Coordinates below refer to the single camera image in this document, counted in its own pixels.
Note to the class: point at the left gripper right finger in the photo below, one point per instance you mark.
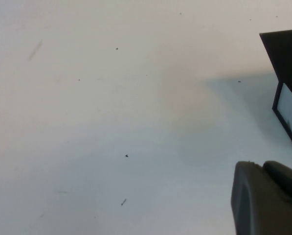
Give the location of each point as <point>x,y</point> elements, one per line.
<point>287,183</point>

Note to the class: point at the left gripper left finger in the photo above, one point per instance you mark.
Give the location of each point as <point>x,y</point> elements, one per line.
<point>255,205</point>

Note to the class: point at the black glasses case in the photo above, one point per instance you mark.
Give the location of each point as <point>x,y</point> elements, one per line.
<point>285,56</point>

